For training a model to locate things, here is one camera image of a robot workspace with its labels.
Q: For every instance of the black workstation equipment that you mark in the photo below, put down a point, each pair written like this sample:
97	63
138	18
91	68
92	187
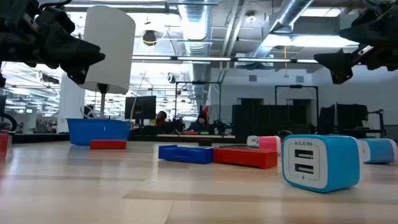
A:
351	116

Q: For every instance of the ceiling light strip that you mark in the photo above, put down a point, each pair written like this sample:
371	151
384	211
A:
202	58

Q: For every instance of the pink USB wall charger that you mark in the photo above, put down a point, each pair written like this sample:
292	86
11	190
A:
269	144

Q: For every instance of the white building column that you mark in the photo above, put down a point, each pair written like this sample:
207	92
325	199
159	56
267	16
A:
71	105

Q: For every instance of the red digital clock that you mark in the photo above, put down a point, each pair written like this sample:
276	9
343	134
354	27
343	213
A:
245	158
108	144

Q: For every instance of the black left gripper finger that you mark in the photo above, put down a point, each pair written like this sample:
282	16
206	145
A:
74	53
59	20

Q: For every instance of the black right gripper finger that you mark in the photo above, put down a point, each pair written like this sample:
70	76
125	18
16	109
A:
370	34
339	63

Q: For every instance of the black aluminium rail frame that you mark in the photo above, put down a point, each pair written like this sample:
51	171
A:
40	138

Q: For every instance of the metal lamp pole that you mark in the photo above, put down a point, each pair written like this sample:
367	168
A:
102	102

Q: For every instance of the blue digital clock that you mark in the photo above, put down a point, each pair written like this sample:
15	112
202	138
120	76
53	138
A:
185	154

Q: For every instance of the black ceiling dome fixture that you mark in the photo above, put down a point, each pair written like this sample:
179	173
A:
149	38

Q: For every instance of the white cylindrical lamp shade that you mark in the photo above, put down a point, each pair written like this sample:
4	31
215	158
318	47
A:
110	46

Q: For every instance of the person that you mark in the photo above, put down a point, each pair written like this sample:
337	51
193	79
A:
161	118
199	124

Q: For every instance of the blue plastic basket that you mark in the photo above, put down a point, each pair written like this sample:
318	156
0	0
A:
98	132

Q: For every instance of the blue USB wall charger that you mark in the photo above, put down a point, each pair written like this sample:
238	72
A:
323	163
379	151

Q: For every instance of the black room partition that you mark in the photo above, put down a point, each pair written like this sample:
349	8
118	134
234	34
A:
267	119

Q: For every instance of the black metal stand frame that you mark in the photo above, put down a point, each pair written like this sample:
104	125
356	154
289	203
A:
295	86
199	82

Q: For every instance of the black computer monitor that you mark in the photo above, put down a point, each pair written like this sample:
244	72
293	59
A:
141	107

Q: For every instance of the silver ceiling air duct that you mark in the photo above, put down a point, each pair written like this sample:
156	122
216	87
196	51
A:
196	25
292	12

